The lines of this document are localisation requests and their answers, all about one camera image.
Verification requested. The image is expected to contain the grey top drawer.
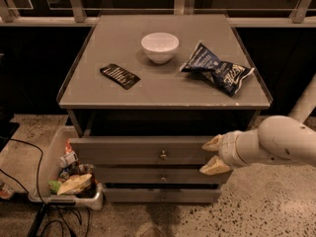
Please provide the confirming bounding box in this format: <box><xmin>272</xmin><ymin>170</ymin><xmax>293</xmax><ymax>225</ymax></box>
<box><xmin>70</xmin><ymin>136</ymin><xmax>213</xmax><ymax>165</ymax></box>

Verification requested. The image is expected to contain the white ceramic bowl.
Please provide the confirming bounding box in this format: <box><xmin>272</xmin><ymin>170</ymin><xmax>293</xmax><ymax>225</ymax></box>
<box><xmin>141</xmin><ymin>33</ymin><xmax>180</xmax><ymax>64</ymax></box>

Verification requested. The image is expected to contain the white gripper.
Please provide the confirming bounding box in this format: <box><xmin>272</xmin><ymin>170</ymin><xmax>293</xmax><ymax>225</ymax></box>
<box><xmin>199</xmin><ymin>130</ymin><xmax>246</xmax><ymax>176</ymax></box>

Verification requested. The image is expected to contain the yellow snack bag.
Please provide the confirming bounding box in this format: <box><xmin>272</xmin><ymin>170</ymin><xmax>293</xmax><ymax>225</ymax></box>
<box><xmin>57</xmin><ymin>174</ymin><xmax>92</xmax><ymax>196</ymax></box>

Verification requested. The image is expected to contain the black snack packet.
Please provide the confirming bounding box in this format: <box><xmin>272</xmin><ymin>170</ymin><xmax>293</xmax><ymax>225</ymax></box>
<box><xmin>100</xmin><ymin>63</ymin><xmax>140</xmax><ymax>90</ymax></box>

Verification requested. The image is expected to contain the grey middle drawer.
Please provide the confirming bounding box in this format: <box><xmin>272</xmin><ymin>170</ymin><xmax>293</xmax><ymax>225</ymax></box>
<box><xmin>94</xmin><ymin>165</ymin><xmax>231</xmax><ymax>184</ymax></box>

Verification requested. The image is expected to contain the green snack bag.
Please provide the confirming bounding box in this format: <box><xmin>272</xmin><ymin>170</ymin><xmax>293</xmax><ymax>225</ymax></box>
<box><xmin>48</xmin><ymin>181</ymin><xmax>61</xmax><ymax>195</ymax></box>

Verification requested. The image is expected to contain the metal window railing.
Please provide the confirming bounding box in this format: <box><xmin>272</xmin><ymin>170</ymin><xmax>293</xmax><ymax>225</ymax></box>
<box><xmin>0</xmin><ymin>0</ymin><xmax>316</xmax><ymax>28</ymax></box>

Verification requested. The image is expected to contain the black floor cable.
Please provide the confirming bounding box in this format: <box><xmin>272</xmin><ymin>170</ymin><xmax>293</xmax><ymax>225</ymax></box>
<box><xmin>0</xmin><ymin>135</ymin><xmax>45</xmax><ymax>202</ymax></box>

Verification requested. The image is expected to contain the grey bottom drawer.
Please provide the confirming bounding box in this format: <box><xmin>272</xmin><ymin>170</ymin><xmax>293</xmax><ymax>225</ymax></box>
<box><xmin>104</xmin><ymin>185</ymin><xmax>221</xmax><ymax>203</ymax></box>

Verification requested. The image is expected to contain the orange snack pack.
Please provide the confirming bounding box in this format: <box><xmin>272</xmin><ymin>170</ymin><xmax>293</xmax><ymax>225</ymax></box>
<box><xmin>64</xmin><ymin>139</ymin><xmax>73</xmax><ymax>154</ymax></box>

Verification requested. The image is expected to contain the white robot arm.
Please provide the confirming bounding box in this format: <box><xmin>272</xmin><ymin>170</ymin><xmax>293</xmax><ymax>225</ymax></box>
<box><xmin>199</xmin><ymin>75</ymin><xmax>316</xmax><ymax>175</ymax></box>

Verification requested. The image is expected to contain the blue chip bag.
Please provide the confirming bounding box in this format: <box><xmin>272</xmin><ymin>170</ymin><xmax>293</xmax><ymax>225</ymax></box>
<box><xmin>180</xmin><ymin>42</ymin><xmax>255</xmax><ymax>97</ymax></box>

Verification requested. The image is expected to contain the grey drawer cabinet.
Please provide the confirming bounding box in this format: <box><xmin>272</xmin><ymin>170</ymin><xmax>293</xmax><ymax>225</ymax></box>
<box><xmin>55</xmin><ymin>13</ymin><xmax>274</xmax><ymax>142</ymax></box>

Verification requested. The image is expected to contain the grey drawer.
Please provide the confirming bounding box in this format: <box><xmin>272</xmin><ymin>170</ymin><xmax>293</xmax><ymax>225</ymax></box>
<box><xmin>94</xmin><ymin>165</ymin><xmax>231</xmax><ymax>184</ymax></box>
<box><xmin>104</xmin><ymin>185</ymin><xmax>221</xmax><ymax>203</ymax></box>
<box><xmin>70</xmin><ymin>136</ymin><xmax>213</xmax><ymax>165</ymax></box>

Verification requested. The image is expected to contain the white can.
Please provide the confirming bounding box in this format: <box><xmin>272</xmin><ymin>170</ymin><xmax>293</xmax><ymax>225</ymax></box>
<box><xmin>58</xmin><ymin>151</ymin><xmax>78</xmax><ymax>168</ymax></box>

